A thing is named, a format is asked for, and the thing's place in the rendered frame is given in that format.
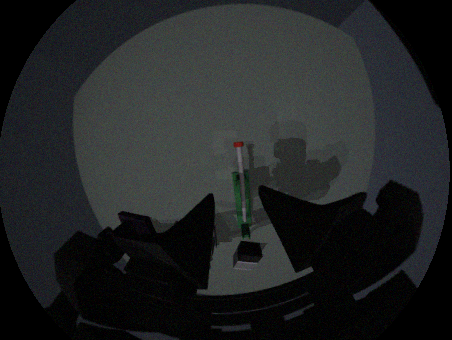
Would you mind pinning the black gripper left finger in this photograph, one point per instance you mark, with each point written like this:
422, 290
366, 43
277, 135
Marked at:
186, 246

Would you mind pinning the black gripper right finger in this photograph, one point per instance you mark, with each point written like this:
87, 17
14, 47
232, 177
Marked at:
303, 226

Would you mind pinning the grey tapered pin with red cap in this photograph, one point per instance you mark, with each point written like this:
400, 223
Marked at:
241, 178

